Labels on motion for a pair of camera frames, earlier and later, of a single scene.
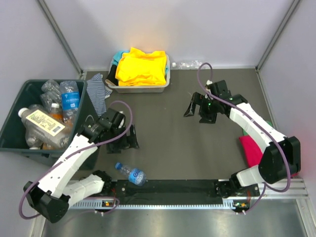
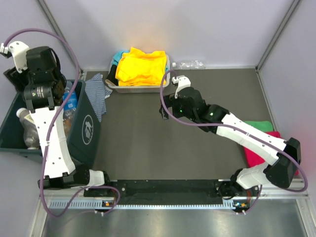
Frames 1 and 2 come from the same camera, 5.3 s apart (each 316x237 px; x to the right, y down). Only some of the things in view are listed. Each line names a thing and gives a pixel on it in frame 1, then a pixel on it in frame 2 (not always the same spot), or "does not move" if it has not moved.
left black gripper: [113, 148] -> [16, 79]
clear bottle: [194, 64] does not move
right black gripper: [197, 98] -> [171, 100]
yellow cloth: [137, 68] does not move
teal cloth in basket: [116, 58] does not move
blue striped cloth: [98, 92] does not move
